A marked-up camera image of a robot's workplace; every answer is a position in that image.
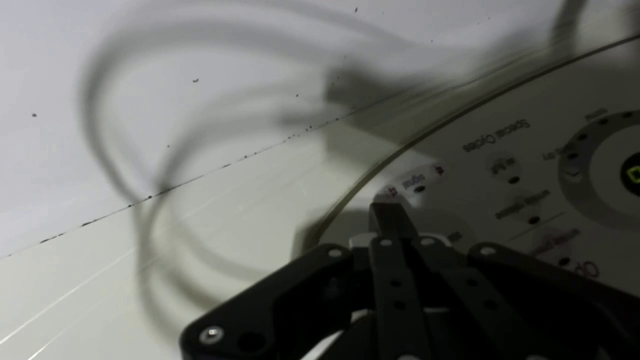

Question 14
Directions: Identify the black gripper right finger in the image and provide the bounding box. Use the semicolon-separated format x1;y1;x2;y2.
399;209;640;360

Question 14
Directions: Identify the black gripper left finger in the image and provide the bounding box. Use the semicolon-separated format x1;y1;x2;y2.
181;205;428;360

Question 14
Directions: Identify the white left washing machine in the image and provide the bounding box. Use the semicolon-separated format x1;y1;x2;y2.
0;0;640;360

